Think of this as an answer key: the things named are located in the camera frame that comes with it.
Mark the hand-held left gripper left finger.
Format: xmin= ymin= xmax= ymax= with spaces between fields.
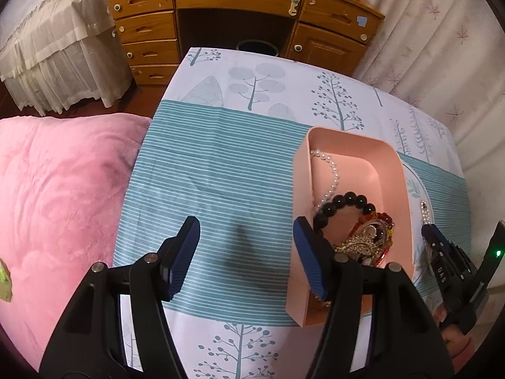
xmin=37 ymin=216 xmax=201 ymax=379

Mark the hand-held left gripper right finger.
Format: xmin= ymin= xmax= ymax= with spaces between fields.
xmin=293 ymin=216 xmax=456 ymax=379

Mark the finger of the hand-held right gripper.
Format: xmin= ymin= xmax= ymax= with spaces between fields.
xmin=421 ymin=224 xmax=478 ymax=312

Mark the gold ornate jewelry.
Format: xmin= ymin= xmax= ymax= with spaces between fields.
xmin=335 ymin=221 xmax=389 ymax=263

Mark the black bead bracelet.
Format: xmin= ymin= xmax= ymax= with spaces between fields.
xmin=313 ymin=191 xmax=377 ymax=232

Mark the long pearl necklace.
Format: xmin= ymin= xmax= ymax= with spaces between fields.
xmin=310 ymin=148 xmax=342 ymax=216

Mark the pink plastic box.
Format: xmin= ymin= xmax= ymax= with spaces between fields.
xmin=285 ymin=126 xmax=416 ymax=329

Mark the person's right hand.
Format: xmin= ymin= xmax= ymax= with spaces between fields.
xmin=432 ymin=304 xmax=474 ymax=358

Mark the tree print tablecloth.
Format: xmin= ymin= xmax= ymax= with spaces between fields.
xmin=112 ymin=46 xmax=472 ymax=379

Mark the pink fleece blanket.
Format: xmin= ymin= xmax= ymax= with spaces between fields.
xmin=0 ymin=112 xmax=152 ymax=372

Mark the green paper piece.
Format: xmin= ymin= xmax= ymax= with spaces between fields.
xmin=0 ymin=258 xmax=12 ymax=303

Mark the cream floral curtain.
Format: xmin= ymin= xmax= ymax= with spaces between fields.
xmin=351 ymin=0 xmax=505 ymax=245

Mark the dark trash bin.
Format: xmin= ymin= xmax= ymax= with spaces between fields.
xmin=237 ymin=39 xmax=279 ymax=57

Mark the white lace furniture cover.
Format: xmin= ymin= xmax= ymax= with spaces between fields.
xmin=0 ymin=0 xmax=133 ymax=117

